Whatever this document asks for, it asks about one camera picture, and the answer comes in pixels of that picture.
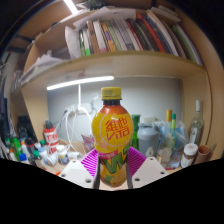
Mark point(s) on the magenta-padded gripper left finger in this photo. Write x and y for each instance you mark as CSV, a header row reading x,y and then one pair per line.
x,y
77,172

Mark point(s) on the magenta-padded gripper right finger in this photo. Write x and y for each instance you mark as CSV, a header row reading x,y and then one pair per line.
x,y
150,171

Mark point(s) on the yellow drink bottle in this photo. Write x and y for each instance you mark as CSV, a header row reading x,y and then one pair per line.
x,y
111,133

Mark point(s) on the grey shaker bottle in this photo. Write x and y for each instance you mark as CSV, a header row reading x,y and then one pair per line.
x,y
148,140

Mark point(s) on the brown jar white lid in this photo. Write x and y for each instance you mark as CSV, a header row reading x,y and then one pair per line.
x,y
188,156

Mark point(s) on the red and white canister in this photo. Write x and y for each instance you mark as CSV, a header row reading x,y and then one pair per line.
x,y
51,138

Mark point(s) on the brown mug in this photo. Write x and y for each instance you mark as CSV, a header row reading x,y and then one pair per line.
x,y
202,154

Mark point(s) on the yellow-capped bottle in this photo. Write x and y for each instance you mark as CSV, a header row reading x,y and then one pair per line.
x,y
169,116

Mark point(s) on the clear glass bottle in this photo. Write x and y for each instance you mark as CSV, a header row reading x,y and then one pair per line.
x,y
196,126

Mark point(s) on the black appliance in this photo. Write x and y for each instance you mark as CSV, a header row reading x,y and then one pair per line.
x,y
26,128

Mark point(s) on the white LED light bar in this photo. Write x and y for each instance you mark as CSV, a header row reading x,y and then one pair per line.
x,y
70,6
80,82

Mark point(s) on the white wall power socket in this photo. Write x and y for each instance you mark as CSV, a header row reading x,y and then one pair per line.
x,y
81,108

